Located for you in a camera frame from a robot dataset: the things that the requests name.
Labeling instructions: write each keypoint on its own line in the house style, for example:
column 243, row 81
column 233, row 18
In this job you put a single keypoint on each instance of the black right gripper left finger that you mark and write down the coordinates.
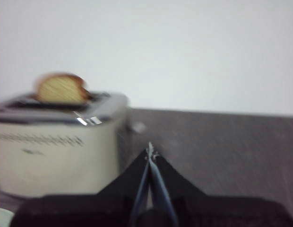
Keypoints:
column 89, row 210

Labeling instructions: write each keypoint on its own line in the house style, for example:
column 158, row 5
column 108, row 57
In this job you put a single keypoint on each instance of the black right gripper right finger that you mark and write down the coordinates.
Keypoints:
column 219, row 212

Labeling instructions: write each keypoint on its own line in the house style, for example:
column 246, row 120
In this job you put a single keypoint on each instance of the pale green round plate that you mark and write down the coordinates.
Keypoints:
column 3, row 217

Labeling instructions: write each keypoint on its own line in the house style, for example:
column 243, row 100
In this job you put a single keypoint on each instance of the cream toaster with chrome top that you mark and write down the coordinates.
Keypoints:
column 54, row 165

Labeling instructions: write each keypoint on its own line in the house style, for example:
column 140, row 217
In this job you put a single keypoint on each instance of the bread slice with brown crust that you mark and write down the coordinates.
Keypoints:
column 61, row 92

